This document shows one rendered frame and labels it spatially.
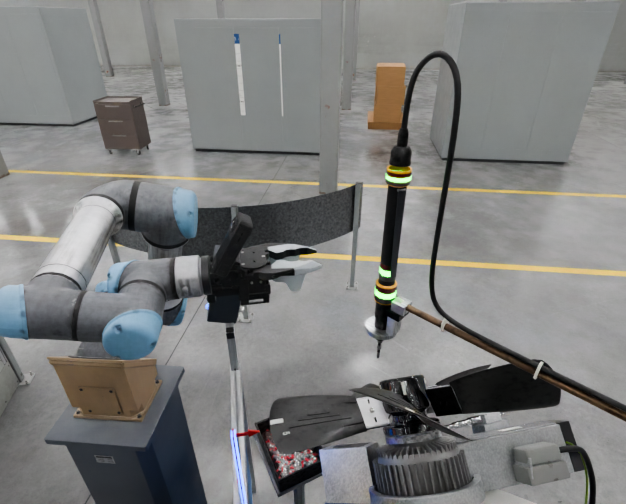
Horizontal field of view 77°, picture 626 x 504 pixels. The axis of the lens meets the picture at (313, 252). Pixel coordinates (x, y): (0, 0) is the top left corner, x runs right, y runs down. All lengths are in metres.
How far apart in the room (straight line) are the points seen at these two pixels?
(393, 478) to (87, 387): 0.87
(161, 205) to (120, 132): 6.76
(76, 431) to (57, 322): 0.82
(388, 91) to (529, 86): 2.90
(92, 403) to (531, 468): 1.18
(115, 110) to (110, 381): 6.59
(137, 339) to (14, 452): 2.33
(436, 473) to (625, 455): 2.00
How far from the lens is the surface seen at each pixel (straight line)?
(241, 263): 0.71
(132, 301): 0.66
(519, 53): 7.06
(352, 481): 1.20
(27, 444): 2.93
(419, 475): 1.05
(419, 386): 1.08
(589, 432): 2.96
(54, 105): 10.63
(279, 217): 2.81
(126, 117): 7.58
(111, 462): 1.48
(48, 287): 0.69
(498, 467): 1.19
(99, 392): 1.35
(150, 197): 0.96
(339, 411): 1.08
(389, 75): 8.86
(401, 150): 0.69
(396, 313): 0.83
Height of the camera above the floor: 2.04
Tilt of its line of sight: 30 degrees down
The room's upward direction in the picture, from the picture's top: straight up
